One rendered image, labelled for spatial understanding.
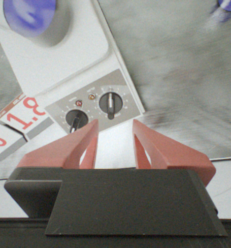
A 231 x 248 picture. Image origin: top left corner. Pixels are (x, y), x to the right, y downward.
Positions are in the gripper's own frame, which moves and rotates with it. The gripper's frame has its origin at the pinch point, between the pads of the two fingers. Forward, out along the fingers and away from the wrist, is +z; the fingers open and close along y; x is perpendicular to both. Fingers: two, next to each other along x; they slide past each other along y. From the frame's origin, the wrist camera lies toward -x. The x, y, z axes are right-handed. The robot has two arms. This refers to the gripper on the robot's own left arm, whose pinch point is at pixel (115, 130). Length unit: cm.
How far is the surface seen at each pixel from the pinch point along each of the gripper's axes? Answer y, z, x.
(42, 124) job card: 14.2, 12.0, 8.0
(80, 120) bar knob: 4.8, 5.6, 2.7
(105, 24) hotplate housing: 1.2, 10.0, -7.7
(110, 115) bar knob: 0.7, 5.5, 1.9
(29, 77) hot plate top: 10.3, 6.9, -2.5
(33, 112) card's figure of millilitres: 14.9, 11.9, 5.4
